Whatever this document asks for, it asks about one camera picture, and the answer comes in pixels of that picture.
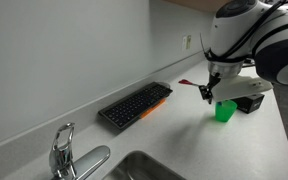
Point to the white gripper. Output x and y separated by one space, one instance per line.
237 87

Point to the blue pen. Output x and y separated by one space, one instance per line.
219 104

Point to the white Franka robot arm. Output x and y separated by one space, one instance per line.
277 43

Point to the green plastic cup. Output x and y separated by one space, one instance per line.
224 113

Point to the black rectangular box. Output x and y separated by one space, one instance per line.
250 102

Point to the grey round pad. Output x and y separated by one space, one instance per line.
165 84

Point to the orange flat bar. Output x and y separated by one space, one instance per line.
152 108

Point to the black computer keyboard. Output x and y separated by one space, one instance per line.
134 105

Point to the stainless steel sink basin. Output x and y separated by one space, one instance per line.
140 168

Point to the chrome sink faucet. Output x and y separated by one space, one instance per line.
65 156

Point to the white wall outlet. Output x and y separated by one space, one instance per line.
188 42
184 43

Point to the wooden wall cabinet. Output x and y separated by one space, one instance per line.
200 3

